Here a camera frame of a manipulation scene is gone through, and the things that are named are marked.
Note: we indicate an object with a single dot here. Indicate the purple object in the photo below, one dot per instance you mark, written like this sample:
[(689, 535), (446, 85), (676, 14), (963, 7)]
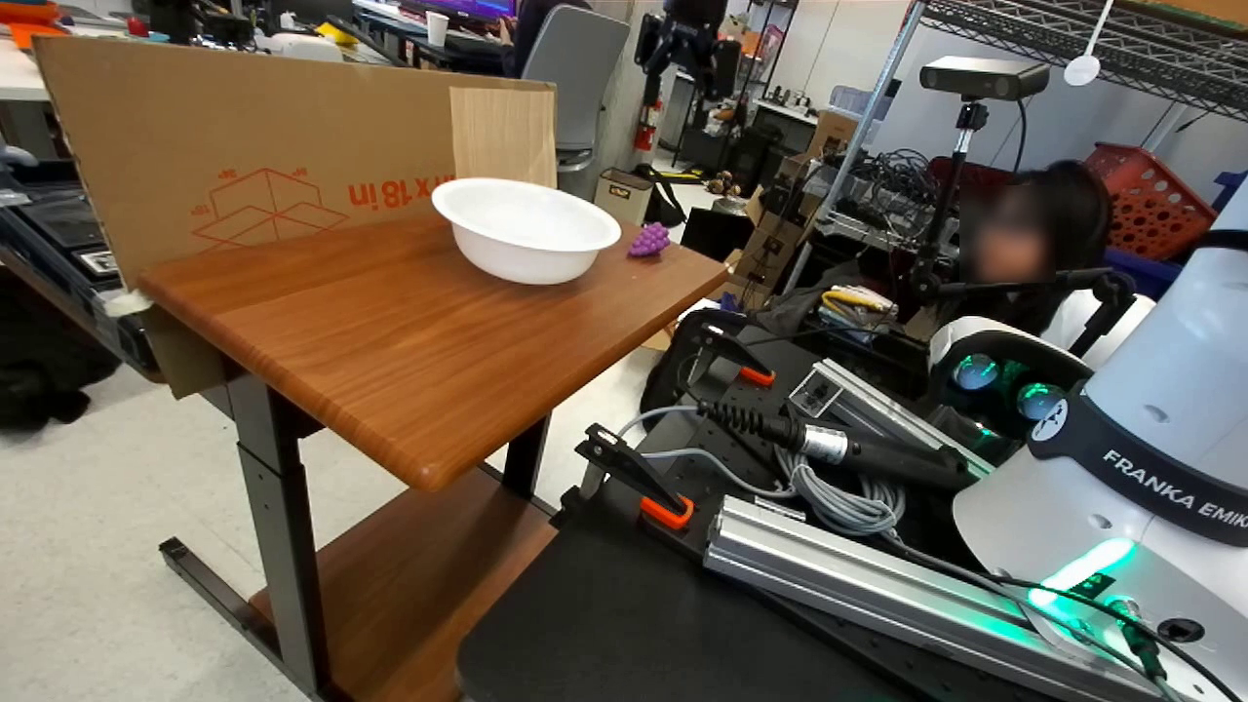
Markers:
[(649, 241)]

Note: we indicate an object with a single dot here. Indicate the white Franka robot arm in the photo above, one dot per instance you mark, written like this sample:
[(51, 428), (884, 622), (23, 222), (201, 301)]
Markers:
[(1170, 392)]

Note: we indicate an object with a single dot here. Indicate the white bowl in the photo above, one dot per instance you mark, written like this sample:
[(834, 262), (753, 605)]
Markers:
[(521, 246)]

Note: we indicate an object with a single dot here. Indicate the small brown paper bag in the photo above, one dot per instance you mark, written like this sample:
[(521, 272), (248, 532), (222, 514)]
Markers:
[(623, 196)]

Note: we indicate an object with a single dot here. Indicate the brown cardboard box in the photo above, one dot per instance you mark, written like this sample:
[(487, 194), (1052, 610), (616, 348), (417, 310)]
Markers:
[(773, 246)]

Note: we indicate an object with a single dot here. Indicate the beige folded cloth stack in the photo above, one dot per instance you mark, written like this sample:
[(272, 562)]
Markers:
[(858, 301)]

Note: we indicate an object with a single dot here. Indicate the gray office chair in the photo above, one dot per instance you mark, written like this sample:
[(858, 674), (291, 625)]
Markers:
[(571, 66)]

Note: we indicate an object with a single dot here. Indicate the wooden lower table shelf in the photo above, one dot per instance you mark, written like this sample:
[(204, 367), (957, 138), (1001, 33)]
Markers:
[(415, 587)]

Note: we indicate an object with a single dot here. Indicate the white paper cup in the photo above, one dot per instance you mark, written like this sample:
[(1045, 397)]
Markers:
[(439, 31)]

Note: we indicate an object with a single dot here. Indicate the white device with teal lights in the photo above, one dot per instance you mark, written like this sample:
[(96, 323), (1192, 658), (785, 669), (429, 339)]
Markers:
[(1001, 339)]

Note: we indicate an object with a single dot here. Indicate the wooden desk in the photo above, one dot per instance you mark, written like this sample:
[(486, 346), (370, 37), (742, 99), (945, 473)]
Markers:
[(278, 522)]

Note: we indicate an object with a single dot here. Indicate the large brown cardboard sheet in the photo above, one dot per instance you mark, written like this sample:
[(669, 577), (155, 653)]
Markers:
[(195, 144)]

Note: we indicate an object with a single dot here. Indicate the white round hanging tag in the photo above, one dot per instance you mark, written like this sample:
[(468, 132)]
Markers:
[(1083, 68)]

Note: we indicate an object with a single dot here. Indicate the red plastic crate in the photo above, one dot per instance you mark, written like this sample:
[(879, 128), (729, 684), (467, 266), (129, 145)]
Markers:
[(1153, 202)]

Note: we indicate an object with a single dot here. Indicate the silver metal bracket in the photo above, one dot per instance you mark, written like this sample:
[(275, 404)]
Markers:
[(838, 392)]

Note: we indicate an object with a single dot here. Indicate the smooth black base plate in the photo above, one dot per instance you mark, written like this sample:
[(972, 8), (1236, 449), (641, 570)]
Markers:
[(625, 625)]

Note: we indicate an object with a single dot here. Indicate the aluminium extrusion rail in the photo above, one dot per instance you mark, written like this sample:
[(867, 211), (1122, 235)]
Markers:
[(842, 569)]

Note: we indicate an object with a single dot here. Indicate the black camera stand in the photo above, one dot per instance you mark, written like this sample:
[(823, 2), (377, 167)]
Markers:
[(967, 118)]

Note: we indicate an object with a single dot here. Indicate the black stereo camera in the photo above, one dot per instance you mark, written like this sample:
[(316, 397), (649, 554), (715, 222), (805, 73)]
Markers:
[(980, 77)]

